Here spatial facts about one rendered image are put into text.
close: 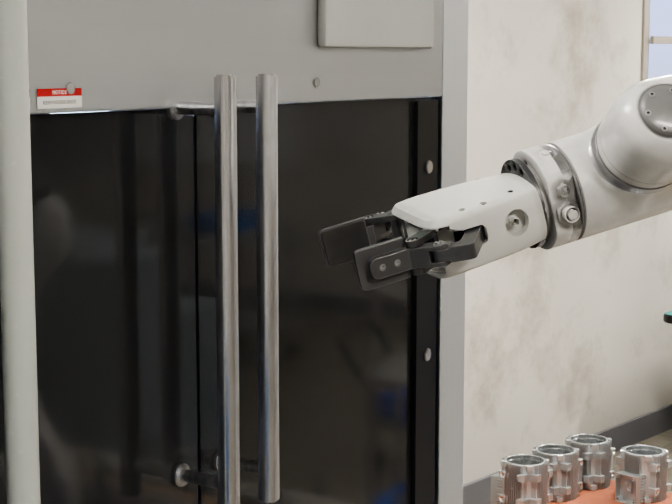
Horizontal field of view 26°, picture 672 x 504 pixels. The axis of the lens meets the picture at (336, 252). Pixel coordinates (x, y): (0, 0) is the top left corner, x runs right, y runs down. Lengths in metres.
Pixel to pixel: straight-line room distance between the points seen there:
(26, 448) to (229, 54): 0.45
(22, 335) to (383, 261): 0.27
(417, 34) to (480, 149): 4.25
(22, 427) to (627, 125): 0.51
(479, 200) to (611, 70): 5.61
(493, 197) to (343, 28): 0.41
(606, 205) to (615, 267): 5.70
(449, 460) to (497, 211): 0.70
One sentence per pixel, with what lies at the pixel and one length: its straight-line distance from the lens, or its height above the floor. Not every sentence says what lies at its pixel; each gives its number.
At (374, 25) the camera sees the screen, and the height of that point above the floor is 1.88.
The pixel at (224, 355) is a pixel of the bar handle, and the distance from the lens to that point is 1.30.
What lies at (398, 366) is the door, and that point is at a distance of 1.67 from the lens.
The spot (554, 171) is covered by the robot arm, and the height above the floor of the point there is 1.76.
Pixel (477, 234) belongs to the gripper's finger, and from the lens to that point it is 1.11.
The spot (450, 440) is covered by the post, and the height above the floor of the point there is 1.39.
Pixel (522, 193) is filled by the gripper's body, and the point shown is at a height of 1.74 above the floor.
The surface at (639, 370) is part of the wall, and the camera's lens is 7.20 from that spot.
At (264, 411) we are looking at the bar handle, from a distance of 1.36.
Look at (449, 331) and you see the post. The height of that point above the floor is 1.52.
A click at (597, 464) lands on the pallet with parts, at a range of 5.93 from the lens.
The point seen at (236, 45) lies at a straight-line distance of 1.38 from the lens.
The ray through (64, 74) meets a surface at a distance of 1.21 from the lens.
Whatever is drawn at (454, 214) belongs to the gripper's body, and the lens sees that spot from 1.12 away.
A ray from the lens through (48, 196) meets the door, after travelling 1.22.
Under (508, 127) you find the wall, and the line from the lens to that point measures 6.03.
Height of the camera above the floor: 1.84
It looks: 8 degrees down
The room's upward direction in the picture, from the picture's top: straight up
